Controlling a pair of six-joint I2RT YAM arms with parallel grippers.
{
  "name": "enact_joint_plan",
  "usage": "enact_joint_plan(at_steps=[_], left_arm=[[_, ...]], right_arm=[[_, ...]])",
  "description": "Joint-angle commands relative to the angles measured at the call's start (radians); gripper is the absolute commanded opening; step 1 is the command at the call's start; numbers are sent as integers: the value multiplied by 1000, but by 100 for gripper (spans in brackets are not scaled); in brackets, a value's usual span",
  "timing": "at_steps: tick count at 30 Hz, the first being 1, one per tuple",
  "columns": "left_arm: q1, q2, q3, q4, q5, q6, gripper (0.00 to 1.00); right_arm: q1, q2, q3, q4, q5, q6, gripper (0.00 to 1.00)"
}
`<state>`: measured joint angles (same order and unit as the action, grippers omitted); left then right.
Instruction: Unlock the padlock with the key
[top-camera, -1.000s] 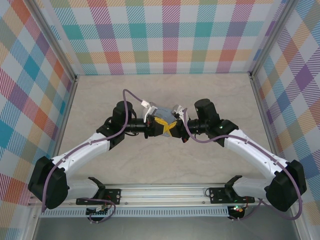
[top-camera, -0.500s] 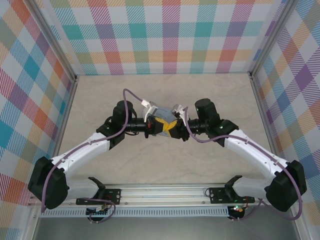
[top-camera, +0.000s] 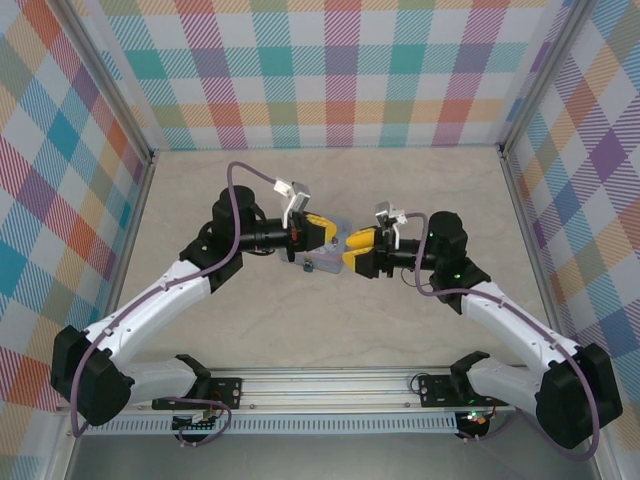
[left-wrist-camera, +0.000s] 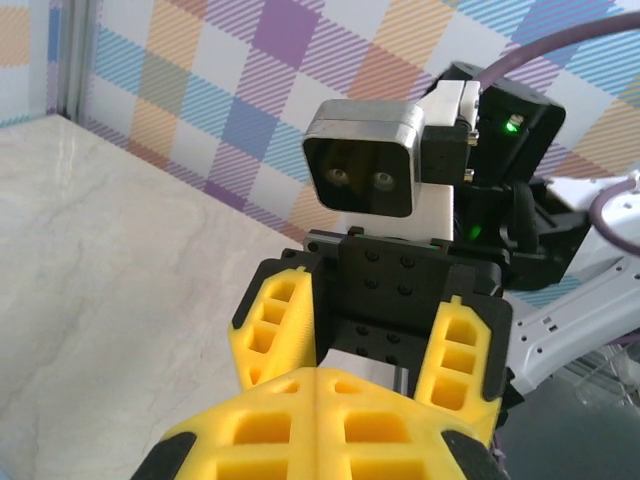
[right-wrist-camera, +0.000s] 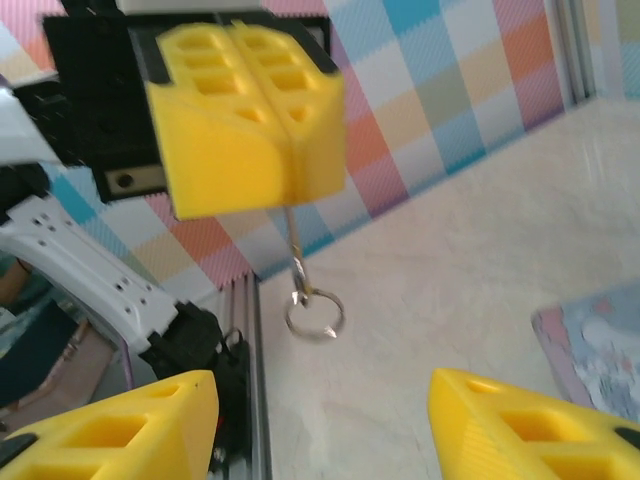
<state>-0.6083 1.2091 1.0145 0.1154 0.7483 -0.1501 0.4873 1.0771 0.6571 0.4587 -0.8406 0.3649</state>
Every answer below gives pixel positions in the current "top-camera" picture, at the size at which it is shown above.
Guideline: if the blue cartoon tin box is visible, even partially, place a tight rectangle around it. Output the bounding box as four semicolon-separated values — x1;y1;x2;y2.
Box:
282;214;352;275

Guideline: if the small circuit board green light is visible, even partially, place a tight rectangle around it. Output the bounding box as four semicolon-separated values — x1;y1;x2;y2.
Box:
457;409;489;429

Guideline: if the grey metal sheet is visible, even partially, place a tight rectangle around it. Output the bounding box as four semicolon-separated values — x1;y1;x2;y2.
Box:
67;432;599;480

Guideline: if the small circuit board white connector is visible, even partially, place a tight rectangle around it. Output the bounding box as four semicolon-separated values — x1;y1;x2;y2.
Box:
172;409;221;434

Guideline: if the aluminium frame side rail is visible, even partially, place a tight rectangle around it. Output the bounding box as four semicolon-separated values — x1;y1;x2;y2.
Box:
499;147;617;480
47;154;159;480

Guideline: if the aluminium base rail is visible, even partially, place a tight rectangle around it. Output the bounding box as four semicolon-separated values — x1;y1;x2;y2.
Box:
54;367;541;415

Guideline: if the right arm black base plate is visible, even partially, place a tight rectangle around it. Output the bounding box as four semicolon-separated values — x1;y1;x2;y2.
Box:
418;374;484;409

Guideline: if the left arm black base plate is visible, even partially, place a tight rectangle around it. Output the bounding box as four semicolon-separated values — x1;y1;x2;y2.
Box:
197;377;245;411

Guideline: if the white slotted cable duct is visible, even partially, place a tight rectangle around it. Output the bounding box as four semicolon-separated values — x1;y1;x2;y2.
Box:
79;412;459;435

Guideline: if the aluminium frame post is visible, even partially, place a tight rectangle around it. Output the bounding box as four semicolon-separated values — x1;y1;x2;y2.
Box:
497;0;601;159
59;0;157;166

